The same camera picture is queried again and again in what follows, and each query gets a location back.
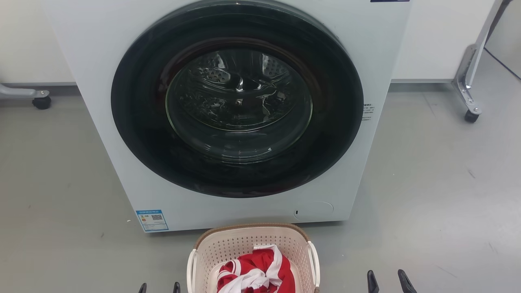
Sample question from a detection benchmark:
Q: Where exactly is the red and white garment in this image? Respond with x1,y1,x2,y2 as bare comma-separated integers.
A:
216,244,296,293

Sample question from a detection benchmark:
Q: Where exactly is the short grey metal frame leg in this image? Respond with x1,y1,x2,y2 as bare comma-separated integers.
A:
0,83,50,99

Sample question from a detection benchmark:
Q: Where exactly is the blue energy label sticker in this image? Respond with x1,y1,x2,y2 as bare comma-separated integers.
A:
136,210,169,232

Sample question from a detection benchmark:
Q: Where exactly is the beige perforated plastic laundry basket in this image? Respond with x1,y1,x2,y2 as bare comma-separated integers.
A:
186,223,321,293

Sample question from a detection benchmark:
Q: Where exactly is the thin black floor cable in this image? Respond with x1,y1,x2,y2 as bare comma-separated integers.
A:
484,48,521,81

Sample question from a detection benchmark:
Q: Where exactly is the tall silver metal stand leg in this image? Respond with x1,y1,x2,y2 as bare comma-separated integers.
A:
453,0,511,115

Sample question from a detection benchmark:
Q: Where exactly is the white front-load washing machine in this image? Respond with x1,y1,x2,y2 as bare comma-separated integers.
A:
43,0,412,233

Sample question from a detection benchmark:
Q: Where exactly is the round white filter cover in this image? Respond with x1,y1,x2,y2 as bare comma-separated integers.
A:
294,201,334,221

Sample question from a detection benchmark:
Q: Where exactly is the round black glass washer door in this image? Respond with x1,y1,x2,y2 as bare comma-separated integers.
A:
111,0,364,199

